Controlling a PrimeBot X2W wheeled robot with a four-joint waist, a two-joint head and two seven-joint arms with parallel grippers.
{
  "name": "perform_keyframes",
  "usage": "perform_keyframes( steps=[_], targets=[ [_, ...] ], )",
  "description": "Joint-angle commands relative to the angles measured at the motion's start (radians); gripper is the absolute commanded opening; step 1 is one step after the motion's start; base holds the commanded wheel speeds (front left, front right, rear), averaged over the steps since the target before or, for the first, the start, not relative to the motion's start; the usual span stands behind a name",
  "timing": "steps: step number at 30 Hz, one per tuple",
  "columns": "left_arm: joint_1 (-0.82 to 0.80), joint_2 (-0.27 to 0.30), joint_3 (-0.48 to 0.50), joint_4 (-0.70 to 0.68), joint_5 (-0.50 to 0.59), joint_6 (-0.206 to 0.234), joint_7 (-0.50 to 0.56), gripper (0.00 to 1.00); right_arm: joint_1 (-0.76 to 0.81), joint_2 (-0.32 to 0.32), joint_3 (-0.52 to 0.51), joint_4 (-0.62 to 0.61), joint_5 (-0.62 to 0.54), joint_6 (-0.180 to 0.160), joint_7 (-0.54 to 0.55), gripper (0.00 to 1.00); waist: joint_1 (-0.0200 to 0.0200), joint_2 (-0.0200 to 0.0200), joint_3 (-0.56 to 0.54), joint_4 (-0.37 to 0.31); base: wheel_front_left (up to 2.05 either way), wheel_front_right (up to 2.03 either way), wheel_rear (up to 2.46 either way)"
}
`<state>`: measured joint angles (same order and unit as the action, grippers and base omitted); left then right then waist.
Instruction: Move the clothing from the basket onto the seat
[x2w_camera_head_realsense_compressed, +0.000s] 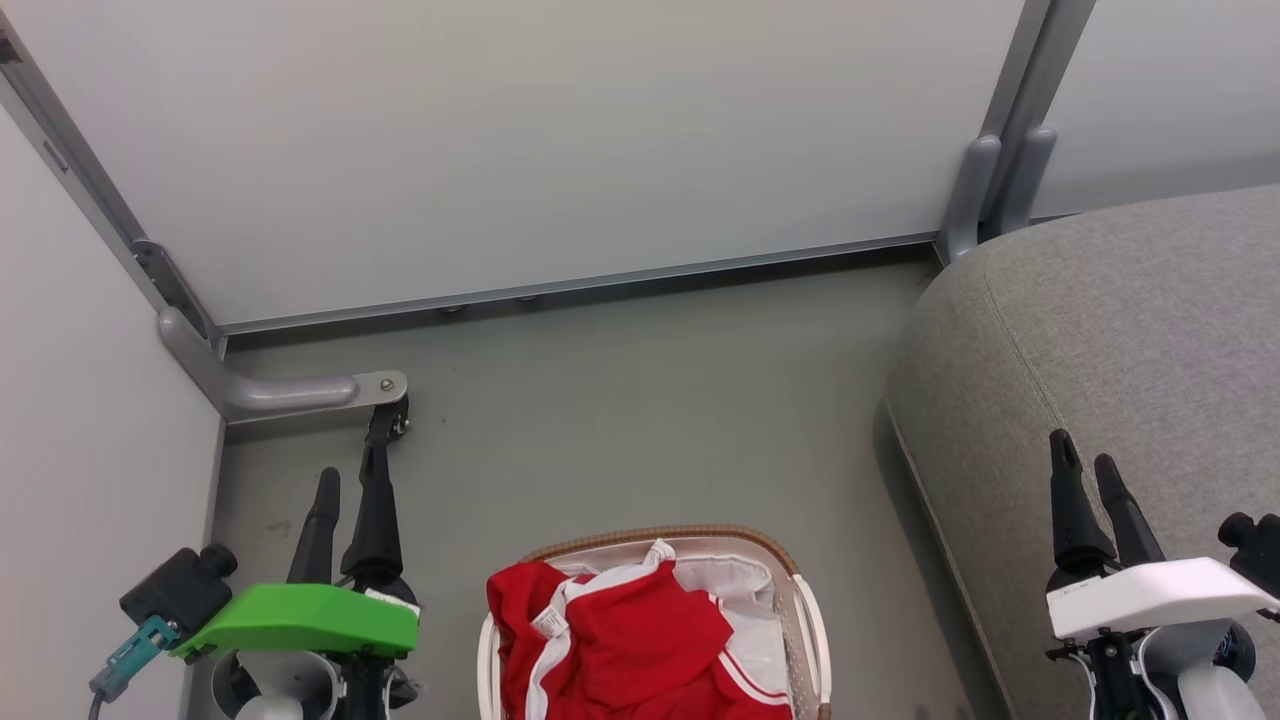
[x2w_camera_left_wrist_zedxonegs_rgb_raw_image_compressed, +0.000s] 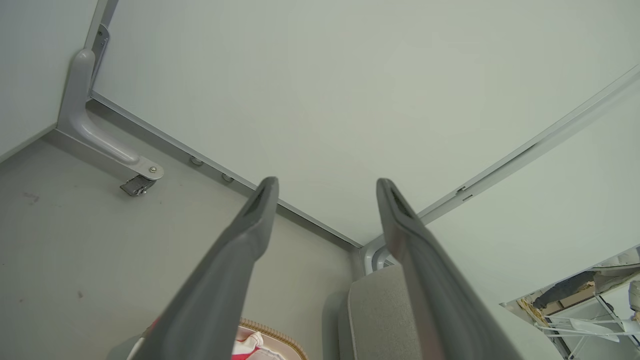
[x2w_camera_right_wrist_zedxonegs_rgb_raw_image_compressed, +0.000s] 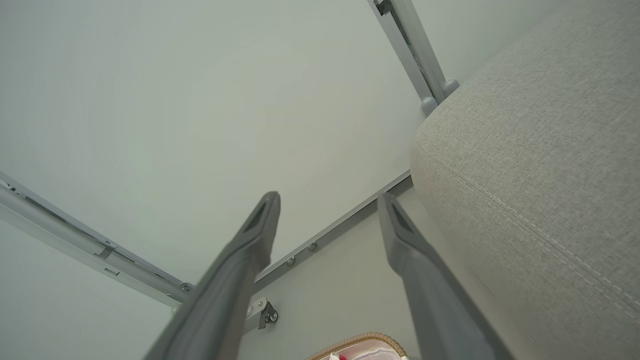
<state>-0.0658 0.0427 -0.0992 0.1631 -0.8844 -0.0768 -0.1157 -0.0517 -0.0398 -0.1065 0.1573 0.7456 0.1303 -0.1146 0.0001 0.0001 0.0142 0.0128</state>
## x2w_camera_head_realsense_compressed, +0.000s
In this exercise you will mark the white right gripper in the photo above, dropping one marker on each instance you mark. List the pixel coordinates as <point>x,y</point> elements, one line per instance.
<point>1150,598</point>

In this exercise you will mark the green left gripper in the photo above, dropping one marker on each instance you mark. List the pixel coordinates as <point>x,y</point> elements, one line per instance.
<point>300,620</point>

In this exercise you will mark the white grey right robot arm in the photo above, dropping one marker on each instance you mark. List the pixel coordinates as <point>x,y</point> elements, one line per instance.
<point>1210,690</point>

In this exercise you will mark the grey fabric sofa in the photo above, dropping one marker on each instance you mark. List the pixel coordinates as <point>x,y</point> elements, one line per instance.
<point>1100,350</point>

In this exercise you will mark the long grey partition foot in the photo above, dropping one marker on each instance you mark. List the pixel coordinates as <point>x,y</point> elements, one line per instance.
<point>260,395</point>

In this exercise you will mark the white laundry basket brown rim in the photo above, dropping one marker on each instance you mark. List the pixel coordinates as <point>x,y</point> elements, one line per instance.
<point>812,620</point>

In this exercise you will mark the short grey partition foot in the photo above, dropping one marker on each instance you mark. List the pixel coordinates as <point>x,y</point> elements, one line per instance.
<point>1030,180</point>
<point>968,200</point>

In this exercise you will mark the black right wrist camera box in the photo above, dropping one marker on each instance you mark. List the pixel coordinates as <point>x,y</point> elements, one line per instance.
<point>1258,550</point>

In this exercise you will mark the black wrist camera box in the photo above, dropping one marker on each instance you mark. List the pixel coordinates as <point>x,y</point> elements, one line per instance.
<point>1258,550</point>
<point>175,592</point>

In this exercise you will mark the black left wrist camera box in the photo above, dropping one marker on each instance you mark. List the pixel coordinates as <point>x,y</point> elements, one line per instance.
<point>175,592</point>

